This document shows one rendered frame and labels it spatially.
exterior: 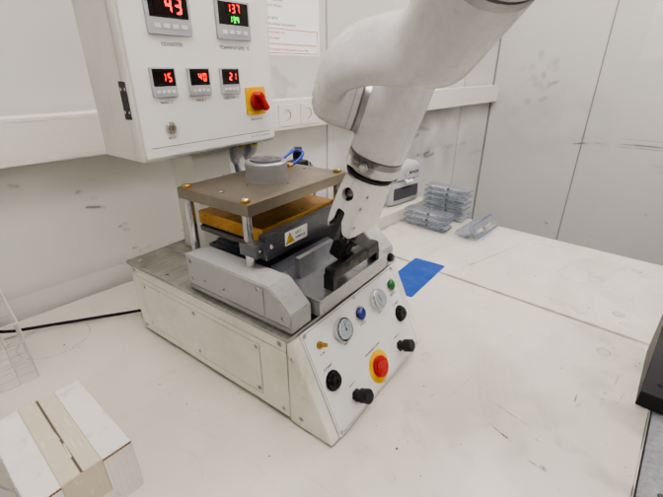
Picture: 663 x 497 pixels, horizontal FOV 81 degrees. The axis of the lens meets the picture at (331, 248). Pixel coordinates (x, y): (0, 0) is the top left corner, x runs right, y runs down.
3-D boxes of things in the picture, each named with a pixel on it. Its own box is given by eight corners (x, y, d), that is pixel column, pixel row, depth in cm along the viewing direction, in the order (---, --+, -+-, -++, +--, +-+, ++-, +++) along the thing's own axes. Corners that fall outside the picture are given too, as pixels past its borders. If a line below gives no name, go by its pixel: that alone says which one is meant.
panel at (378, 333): (339, 438, 63) (298, 335, 60) (417, 342, 85) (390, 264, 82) (348, 440, 62) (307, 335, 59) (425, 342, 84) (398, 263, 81)
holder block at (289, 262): (210, 254, 76) (208, 242, 75) (280, 224, 91) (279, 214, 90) (271, 278, 67) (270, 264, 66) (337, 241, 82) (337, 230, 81)
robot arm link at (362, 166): (385, 172, 53) (377, 190, 55) (412, 161, 60) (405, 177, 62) (337, 144, 56) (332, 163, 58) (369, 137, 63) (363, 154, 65)
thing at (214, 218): (200, 230, 75) (193, 181, 71) (279, 201, 91) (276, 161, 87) (264, 251, 66) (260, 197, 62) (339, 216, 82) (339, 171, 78)
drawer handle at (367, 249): (323, 288, 64) (323, 266, 63) (369, 256, 75) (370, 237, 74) (332, 292, 63) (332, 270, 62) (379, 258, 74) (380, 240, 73)
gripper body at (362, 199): (375, 184, 54) (350, 246, 61) (407, 171, 62) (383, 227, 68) (334, 160, 57) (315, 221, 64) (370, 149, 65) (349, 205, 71)
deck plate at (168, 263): (126, 263, 83) (125, 259, 83) (248, 218, 109) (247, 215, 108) (287, 344, 59) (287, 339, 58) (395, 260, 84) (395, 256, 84)
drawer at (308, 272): (203, 270, 78) (197, 235, 75) (278, 236, 94) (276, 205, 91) (320, 321, 62) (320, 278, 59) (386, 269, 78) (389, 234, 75)
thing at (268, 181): (165, 227, 76) (152, 160, 71) (274, 190, 99) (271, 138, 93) (252, 258, 63) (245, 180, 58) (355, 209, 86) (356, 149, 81)
